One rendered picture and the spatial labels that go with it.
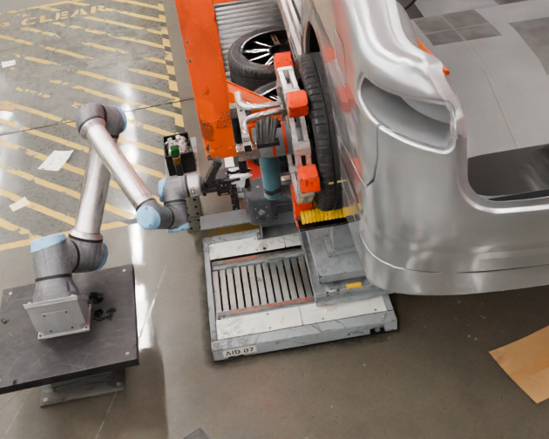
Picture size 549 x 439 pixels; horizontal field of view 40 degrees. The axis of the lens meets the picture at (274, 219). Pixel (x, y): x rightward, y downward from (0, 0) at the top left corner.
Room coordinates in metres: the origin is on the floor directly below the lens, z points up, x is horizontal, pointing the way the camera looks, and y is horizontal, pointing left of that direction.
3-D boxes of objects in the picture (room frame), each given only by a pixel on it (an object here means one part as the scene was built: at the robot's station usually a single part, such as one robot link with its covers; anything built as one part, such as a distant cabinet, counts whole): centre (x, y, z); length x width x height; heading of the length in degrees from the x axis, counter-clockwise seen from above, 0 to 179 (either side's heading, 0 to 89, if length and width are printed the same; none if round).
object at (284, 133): (2.71, -0.06, 0.85); 0.21 x 0.14 x 0.14; 92
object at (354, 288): (2.72, -0.30, 0.13); 0.50 x 0.36 x 0.10; 2
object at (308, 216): (2.60, -0.24, 0.51); 0.29 x 0.06 x 0.06; 92
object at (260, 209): (3.02, -0.08, 0.26); 0.42 x 0.18 x 0.35; 92
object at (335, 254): (2.72, -0.30, 0.32); 0.40 x 0.30 x 0.28; 2
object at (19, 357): (2.38, 0.95, 0.15); 0.60 x 0.60 x 0.30; 5
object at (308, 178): (2.40, -0.15, 0.85); 0.09 x 0.08 x 0.07; 2
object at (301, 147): (2.71, -0.13, 0.85); 0.54 x 0.07 x 0.54; 2
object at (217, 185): (2.53, 0.22, 0.80); 0.12 x 0.08 x 0.09; 92
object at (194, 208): (3.30, 0.43, 0.21); 0.10 x 0.10 x 0.42; 2
